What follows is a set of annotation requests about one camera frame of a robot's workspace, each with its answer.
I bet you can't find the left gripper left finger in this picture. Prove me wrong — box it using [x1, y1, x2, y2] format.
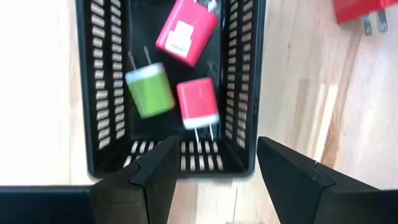
[90, 135, 181, 224]

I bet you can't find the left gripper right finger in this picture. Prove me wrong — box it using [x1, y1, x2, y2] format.
[256, 136, 398, 224]

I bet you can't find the green wall charger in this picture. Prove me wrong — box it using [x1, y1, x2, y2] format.
[124, 45, 177, 119]

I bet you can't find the red adapter with white label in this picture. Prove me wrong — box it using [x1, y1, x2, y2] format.
[155, 0, 222, 68]

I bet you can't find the black slotted plastic basket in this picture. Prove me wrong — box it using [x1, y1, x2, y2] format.
[75, 0, 267, 180]

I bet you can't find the red rectangular power adapter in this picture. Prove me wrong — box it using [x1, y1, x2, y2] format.
[333, 0, 398, 34]

